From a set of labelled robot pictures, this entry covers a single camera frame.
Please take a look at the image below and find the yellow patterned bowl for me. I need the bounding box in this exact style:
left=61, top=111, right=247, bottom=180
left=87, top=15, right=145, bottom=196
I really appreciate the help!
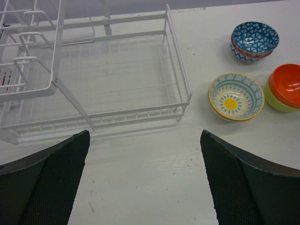
left=208, top=73, right=265, bottom=120

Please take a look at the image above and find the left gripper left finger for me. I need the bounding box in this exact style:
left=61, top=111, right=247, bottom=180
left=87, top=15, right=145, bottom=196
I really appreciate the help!
left=0, top=130, right=90, bottom=225

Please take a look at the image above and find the white wire dish rack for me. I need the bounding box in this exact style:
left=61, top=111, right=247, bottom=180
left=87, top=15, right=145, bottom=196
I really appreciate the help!
left=0, top=0, right=192, bottom=144

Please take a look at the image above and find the white floral bowl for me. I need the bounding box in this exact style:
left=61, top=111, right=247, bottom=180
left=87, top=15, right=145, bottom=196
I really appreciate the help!
left=212, top=109, right=251, bottom=122

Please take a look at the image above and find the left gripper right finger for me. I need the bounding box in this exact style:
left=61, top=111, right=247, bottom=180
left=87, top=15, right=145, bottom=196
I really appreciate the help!
left=200, top=130, right=300, bottom=225

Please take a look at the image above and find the orange bowl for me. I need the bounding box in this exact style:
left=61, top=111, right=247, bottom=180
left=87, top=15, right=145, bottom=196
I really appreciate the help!
left=269, top=63, right=300, bottom=108

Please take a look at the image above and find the blue patterned bowl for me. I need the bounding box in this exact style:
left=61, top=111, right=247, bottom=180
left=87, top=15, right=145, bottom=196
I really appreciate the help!
left=232, top=22, right=279, bottom=53

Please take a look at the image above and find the lime green bowl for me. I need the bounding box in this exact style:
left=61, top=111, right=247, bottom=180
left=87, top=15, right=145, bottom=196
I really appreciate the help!
left=264, top=76, right=300, bottom=113

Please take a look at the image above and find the red patterned bowl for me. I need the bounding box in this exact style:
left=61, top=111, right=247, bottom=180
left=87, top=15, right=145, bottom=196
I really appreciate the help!
left=230, top=38, right=273, bottom=63

